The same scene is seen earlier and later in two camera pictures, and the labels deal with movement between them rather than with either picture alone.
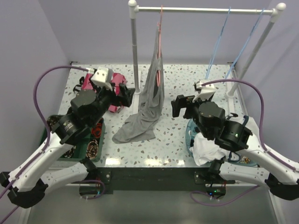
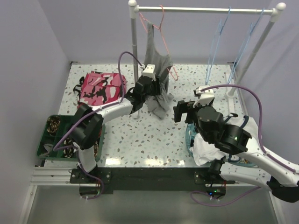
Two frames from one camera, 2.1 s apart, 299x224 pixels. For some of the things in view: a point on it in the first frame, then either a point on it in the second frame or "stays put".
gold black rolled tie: x=52 y=120 stays put
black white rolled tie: x=70 y=153 stays put
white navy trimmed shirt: x=206 y=151 stays put
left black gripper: x=125 y=100 -> x=157 y=86
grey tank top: x=141 y=125 -> x=156 y=54
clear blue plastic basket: x=191 y=129 stays put
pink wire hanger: x=158 y=72 -> x=142 y=17
